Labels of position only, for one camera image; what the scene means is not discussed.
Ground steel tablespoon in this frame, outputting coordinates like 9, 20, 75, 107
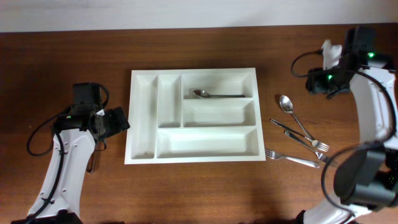
279, 95, 315, 140

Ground dark-handled steel fork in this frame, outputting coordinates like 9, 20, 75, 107
270, 119, 330, 152

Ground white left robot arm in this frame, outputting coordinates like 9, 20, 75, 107
27, 107, 130, 223

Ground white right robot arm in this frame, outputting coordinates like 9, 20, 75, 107
295, 68, 397, 223

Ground steel kitchen tongs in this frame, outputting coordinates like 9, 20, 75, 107
86, 142, 102, 174

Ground white cutlery tray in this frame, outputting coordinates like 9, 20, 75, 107
124, 68, 266, 164

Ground steel spoon in tray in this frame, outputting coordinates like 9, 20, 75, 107
192, 89, 246, 98

